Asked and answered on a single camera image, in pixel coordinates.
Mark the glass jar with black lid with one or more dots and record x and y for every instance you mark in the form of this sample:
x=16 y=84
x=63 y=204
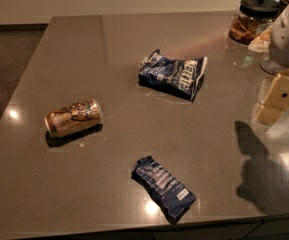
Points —
x=252 y=17

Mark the blue Kettle chip bag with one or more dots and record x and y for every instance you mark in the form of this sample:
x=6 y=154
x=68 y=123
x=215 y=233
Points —
x=181 y=78

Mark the small blue snack bag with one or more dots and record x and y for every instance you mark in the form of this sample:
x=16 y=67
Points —
x=172 y=196

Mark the orange soda can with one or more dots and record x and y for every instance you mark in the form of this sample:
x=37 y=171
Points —
x=74 y=118

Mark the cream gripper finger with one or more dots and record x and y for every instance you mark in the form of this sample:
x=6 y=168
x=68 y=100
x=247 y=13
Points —
x=276 y=101

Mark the clear glass jar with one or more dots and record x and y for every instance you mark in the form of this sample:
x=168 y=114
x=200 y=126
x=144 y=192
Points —
x=270 y=64

